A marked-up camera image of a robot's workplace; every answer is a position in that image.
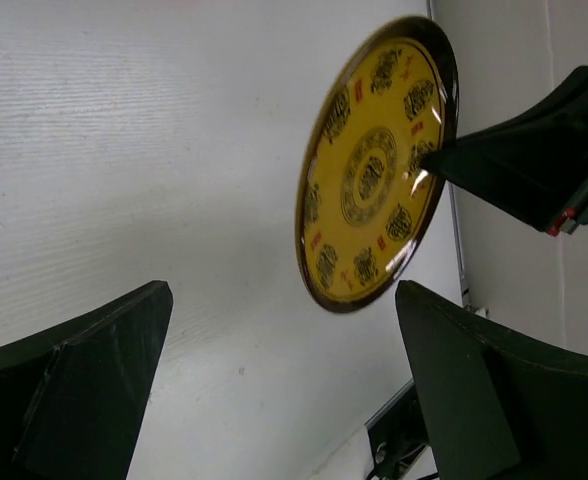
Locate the yellow patterned plate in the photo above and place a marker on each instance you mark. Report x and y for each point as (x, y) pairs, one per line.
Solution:
(364, 200)

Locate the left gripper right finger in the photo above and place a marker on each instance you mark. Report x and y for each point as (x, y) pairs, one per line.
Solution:
(497, 404)

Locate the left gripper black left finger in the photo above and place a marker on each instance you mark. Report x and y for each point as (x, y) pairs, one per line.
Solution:
(73, 396)

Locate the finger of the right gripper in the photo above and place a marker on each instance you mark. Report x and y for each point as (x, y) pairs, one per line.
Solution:
(533, 167)

